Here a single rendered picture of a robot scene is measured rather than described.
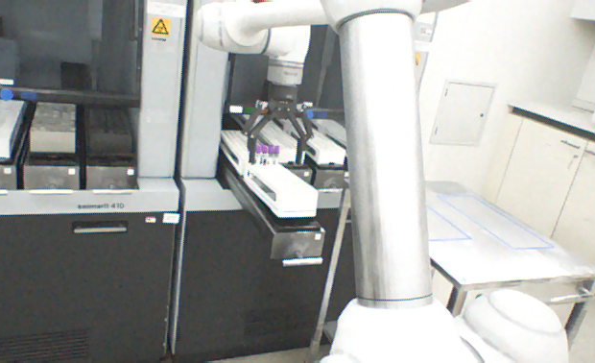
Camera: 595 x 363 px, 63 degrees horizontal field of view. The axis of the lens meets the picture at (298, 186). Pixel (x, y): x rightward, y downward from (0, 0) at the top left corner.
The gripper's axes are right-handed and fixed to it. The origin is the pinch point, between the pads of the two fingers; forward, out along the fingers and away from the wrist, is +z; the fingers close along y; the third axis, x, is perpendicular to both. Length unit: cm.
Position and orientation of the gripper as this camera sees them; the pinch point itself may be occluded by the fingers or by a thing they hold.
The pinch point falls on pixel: (275, 159)
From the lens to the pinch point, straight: 133.1
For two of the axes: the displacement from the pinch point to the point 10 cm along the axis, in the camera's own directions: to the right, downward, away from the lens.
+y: 9.1, 0.0, 4.1
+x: -3.9, -2.9, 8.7
